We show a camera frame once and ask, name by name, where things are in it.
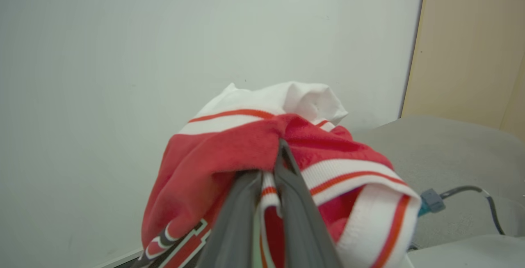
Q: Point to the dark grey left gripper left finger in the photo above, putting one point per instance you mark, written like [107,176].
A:
[236,218]

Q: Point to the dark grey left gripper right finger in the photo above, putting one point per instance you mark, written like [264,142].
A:
[301,218]

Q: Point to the red and white sports garment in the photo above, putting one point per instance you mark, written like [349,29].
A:
[213,157]

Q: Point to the grey fabric sofa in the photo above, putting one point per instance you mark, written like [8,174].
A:
[451,157]

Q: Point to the beige wooden panel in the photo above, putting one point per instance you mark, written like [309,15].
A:
[467,46]

